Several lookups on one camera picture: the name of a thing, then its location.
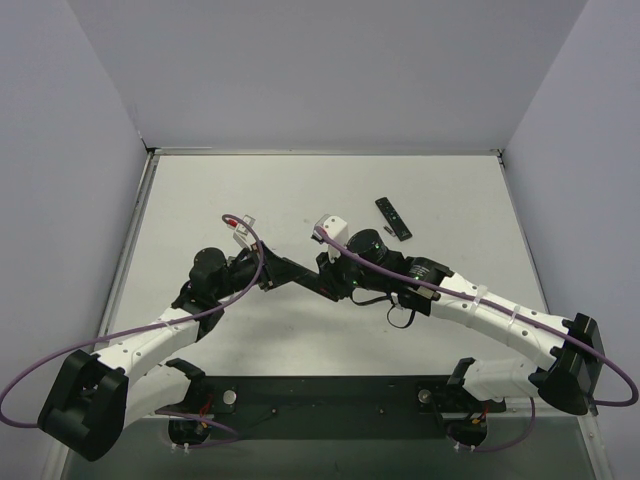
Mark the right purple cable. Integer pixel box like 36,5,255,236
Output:
314,227,640,454

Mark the purple cable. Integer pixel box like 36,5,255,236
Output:
314,227,640,454
0,213,265,449

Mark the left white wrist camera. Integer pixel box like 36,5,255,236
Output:
223,215,256,250

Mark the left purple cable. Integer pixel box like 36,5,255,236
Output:
0,213,265,449

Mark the wide black remote control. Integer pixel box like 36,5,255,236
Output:
279,257,345,302

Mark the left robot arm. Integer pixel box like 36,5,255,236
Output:
37,242,307,461

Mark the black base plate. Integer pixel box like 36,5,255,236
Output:
167,375,485,440

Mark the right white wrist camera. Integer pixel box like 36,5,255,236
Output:
311,214,349,247

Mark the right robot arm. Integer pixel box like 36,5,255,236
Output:
312,225,604,415

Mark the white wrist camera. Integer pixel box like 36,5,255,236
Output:
223,215,256,250
311,214,349,247

